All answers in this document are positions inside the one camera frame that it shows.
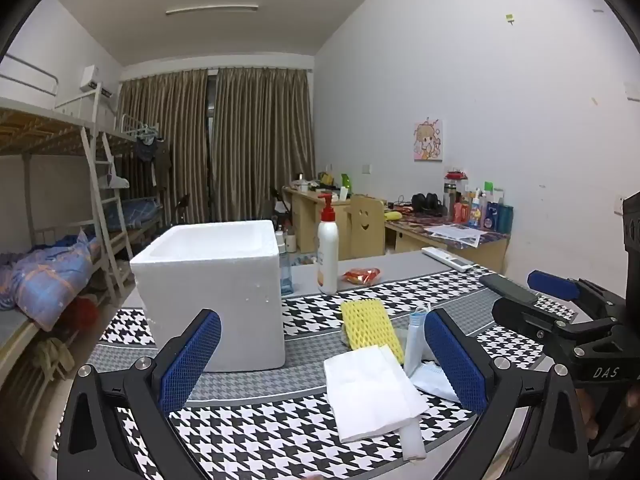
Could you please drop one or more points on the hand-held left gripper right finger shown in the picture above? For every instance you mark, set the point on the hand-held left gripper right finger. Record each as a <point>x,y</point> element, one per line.
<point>457,360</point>

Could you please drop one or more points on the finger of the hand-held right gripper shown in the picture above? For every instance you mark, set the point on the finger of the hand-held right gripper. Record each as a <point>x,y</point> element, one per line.
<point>535,322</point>
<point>552,284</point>

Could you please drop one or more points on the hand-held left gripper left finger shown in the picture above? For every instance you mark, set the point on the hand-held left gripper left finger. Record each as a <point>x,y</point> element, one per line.
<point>192,360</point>

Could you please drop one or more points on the white styrofoam box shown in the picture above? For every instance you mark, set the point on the white styrofoam box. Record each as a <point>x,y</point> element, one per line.
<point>225,285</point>

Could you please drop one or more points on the yellow foam fruit net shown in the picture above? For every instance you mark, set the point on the yellow foam fruit net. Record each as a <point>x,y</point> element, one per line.
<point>367,325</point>

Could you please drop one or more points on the yellow soft item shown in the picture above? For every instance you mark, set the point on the yellow soft item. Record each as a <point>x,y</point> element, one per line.
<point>393,215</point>

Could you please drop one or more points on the person's right hand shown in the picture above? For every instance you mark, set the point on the person's right hand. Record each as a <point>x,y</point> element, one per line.
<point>587,412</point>

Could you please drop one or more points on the white face mask packet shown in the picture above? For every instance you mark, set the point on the white face mask packet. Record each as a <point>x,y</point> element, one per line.
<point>432,385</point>

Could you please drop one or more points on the black phone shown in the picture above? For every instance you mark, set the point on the black phone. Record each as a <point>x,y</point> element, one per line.
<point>507,288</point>

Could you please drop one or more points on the white squeeze tube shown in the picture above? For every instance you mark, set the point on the white squeeze tube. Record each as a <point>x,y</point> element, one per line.
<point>415,340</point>

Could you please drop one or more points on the wooden desk with printed cover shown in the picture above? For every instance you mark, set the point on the wooden desk with printed cover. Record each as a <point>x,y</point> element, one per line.
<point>480,252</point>

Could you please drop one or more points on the white foam strip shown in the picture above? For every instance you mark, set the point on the white foam strip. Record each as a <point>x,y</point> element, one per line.
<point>414,442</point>

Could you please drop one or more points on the white tissue packet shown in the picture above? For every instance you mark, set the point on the white tissue packet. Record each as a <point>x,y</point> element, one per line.
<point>370,395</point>

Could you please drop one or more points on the white remote control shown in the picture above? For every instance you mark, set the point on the white remote control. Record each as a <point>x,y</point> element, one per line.
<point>447,258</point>

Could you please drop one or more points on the cluster of toiletry bottles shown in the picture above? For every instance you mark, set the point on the cluster of toiletry bottles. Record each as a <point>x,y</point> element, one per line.
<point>480,210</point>

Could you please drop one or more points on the printed paper sheets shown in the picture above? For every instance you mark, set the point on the printed paper sheets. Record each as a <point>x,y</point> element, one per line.
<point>455,234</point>

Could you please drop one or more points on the houndstooth tablecloth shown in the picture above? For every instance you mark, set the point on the houndstooth tablecloth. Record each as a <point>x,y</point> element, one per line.
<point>300,320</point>

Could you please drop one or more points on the red bag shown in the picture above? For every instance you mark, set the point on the red bag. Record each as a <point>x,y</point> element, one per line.
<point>82,312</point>

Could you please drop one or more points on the blue-tinted clear bottle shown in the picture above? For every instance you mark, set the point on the blue-tinted clear bottle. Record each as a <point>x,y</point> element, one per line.
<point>285,275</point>

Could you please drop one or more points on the red snack packet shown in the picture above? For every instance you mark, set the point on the red snack packet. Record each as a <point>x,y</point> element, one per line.
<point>361,276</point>

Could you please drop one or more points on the beige cloth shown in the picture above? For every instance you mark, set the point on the beige cloth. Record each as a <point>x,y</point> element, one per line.
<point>52,357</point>

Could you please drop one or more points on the black headphones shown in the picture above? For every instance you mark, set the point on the black headphones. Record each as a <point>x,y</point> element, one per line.
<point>427,203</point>

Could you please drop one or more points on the black folding chair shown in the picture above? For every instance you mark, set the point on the black folding chair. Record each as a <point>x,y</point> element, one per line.
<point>182,207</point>

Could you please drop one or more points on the wooden smiley face chair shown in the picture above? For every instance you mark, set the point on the wooden smiley face chair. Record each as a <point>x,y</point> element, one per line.
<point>366,230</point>

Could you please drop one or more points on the white metal bunk bed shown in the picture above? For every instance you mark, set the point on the white metal bunk bed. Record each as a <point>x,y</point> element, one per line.
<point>137,210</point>
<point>45,130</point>

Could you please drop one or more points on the white pump lotion bottle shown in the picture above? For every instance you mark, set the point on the white pump lotion bottle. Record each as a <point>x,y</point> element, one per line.
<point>328,255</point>

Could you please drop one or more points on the blue patterned blanket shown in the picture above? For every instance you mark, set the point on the blue patterned blanket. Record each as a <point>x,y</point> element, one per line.
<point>45,275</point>

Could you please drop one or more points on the plain wooden desk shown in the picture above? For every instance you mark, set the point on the plain wooden desk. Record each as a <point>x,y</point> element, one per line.
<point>305,210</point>

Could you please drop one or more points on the dark hanging clothes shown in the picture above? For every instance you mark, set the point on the dark hanging clothes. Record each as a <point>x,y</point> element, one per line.
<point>152,155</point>

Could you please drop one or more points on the green packet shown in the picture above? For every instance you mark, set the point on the green packet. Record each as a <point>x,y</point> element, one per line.
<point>346,182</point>

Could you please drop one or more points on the brown curtain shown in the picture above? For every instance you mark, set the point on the brown curtain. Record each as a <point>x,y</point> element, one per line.
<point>265,135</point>
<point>165,150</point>

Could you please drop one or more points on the white air conditioner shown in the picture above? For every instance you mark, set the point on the white air conditioner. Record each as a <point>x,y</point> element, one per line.
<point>92,80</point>

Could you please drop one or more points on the ceiling tube light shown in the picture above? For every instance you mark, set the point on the ceiling tube light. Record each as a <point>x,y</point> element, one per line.
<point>212,9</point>

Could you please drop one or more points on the cartoon wall poster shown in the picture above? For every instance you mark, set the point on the cartoon wall poster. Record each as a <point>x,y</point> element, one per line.
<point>428,140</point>

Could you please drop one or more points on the green wall hook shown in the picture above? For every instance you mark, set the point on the green wall hook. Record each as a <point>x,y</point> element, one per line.
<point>510,18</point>

